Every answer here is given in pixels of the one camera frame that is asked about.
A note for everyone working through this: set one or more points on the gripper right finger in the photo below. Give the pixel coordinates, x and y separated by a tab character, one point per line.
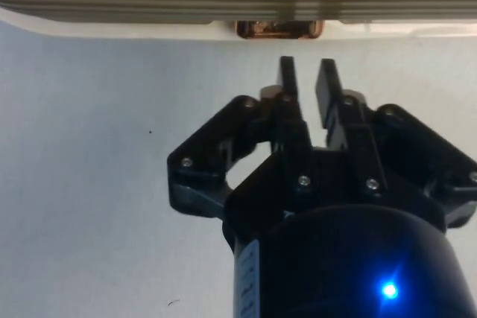
410	139

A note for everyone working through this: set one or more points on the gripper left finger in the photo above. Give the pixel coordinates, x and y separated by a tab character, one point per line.
208	135

